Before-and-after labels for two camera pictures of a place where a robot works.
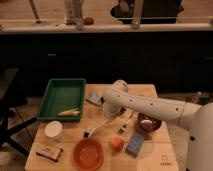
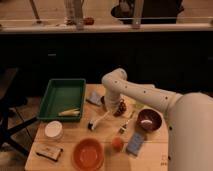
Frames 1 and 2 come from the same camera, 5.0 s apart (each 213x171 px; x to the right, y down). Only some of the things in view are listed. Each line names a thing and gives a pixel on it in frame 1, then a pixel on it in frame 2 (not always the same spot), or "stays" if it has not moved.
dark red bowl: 147,123 stays
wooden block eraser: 51,154 stays
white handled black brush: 88,132 -> 91,123
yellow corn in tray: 71,112 stays
